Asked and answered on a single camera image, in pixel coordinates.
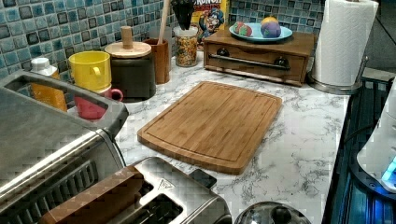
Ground stainless slot toaster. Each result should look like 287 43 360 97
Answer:
106 157 232 224

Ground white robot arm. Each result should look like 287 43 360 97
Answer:
351 80 396 201

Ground toast slice in toaster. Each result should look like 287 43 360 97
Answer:
38 166 144 224

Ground stainless toaster oven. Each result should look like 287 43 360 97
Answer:
0 70 129 224

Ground bamboo cutting board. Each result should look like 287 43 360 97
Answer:
137 81 282 175

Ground brown wooden utensil holder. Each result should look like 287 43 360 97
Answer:
145 38 170 85

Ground clear cereal jar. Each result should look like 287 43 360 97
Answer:
174 26 198 67

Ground dark canister wooden lid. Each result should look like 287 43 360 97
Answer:
105 26 156 102

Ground toy strawberry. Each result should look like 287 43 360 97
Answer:
232 21 244 34
238 24 252 36

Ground cereal box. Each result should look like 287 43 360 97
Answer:
191 0 230 50

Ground wooden drawer box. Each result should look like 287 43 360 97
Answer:
204 30 316 87

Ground purple toy eggplant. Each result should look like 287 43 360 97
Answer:
261 21 281 38

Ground pink ceramic mug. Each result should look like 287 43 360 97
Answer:
74 85 123 119

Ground wooden spatula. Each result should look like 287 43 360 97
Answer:
157 0 171 45

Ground yellow plastic mug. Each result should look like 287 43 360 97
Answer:
68 51 111 91

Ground yellow toy fruit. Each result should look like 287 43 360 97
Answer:
261 16 278 24

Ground light blue plate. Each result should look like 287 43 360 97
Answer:
229 22 293 43

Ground steel pot lid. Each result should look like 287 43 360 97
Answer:
234 202 311 224

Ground orange bottle white cap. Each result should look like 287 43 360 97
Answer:
31 58 67 112

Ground metal paper towel holder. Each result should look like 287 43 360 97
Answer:
305 56 369 95

